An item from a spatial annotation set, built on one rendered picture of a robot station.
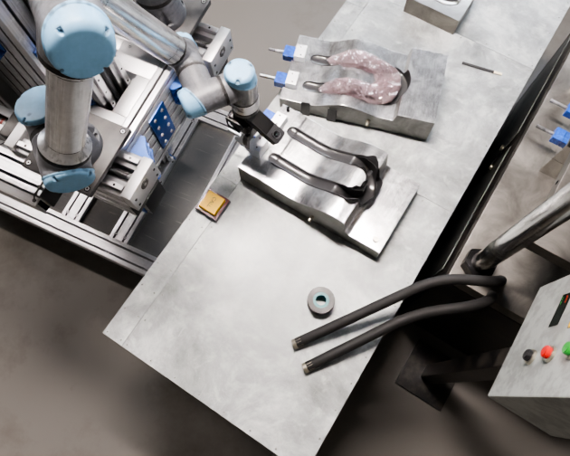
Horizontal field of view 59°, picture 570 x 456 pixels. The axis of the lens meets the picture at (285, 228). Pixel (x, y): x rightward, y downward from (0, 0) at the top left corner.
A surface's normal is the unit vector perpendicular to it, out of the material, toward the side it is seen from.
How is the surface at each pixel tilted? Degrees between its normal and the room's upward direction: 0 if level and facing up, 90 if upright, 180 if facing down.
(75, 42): 83
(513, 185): 0
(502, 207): 0
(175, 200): 0
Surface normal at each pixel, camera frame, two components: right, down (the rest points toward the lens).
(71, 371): -0.02, -0.31
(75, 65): 0.46, 0.80
